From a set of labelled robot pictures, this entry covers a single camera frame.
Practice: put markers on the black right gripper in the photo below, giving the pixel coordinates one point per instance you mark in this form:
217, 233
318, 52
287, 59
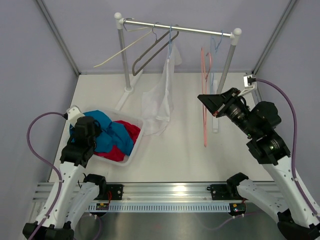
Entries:
214, 102

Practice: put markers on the pink hanger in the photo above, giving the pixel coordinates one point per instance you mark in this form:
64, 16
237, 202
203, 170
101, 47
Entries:
204, 88

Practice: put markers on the light blue red-shirt hanger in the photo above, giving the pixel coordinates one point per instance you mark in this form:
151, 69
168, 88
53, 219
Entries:
214, 47

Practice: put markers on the white t shirt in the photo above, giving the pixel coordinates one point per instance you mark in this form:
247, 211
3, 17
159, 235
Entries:
157, 104

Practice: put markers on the blue t shirt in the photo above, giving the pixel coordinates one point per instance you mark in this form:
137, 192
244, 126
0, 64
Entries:
110, 135

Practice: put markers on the red t shirt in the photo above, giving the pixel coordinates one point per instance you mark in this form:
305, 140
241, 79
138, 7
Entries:
117, 152

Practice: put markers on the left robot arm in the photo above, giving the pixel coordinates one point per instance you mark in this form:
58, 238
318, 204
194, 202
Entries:
62, 212

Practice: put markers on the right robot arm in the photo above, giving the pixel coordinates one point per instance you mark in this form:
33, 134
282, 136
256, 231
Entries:
293, 214

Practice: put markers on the light blue white-shirt hanger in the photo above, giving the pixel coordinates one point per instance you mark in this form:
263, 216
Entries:
169, 45

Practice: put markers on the cream empty hanger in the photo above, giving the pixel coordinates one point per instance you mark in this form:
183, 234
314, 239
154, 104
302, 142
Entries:
123, 48

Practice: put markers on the white plastic laundry basket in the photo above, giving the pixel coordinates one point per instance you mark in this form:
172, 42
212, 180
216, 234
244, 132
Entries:
120, 137

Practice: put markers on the white metal clothes rack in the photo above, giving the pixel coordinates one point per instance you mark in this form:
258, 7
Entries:
130, 83

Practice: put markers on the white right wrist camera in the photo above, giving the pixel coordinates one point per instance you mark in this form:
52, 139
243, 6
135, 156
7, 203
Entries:
250, 84

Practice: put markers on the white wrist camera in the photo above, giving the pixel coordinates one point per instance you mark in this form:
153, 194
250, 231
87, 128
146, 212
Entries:
73, 114
250, 84

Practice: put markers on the white slotted cable duct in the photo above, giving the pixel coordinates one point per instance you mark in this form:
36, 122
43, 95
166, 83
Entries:
174, 207

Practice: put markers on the aluminium rail frame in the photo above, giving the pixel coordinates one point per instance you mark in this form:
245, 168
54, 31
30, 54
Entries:
165, 191

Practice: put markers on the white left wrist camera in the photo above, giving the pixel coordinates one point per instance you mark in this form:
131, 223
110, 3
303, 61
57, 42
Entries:
73, 114

